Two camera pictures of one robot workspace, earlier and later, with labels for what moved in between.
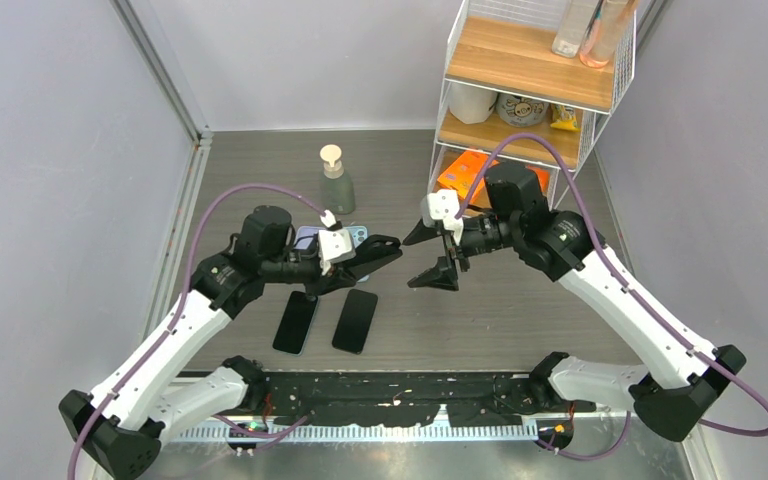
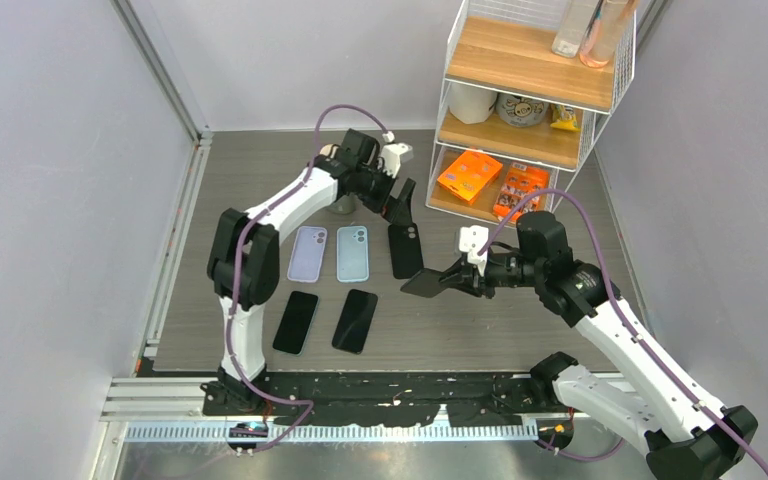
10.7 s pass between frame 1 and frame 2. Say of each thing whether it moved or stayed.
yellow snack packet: stayed
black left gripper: moved
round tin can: stayed
